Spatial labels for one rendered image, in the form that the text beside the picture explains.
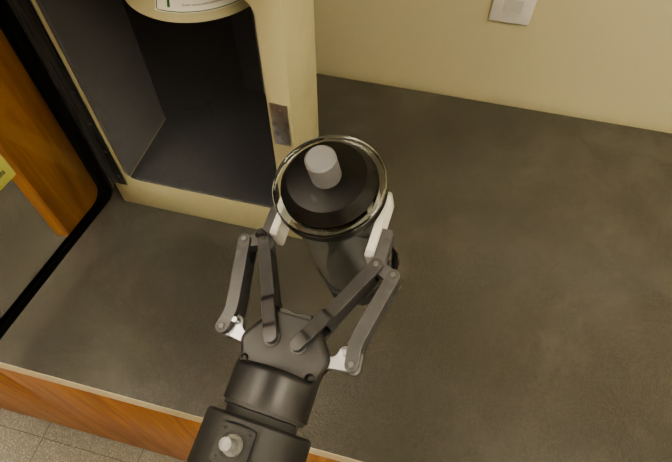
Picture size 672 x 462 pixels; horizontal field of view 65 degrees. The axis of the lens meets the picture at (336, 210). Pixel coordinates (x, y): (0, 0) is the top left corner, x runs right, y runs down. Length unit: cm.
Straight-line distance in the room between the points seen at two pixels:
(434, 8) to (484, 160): 29
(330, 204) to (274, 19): 20
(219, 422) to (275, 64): 36
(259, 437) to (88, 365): 45
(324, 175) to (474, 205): 51
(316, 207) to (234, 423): 19
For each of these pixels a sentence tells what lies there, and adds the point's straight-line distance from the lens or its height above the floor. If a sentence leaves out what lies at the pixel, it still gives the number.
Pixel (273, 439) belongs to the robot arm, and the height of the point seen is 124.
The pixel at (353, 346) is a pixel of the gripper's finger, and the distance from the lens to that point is 46.
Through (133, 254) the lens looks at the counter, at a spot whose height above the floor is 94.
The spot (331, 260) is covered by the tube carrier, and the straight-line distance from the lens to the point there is 54.
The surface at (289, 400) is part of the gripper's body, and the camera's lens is 45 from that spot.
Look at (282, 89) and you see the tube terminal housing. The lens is 61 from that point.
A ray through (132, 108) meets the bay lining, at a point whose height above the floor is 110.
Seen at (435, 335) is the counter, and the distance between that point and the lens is 79.
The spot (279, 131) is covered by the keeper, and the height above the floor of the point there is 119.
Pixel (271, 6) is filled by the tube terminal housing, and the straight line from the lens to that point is 55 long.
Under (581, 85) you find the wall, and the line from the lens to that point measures 112.
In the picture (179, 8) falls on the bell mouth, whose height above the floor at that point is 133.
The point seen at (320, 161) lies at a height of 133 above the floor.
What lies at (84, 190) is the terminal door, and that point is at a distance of 86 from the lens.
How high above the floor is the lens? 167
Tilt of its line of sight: 55 degrees down
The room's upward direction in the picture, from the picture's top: straight up
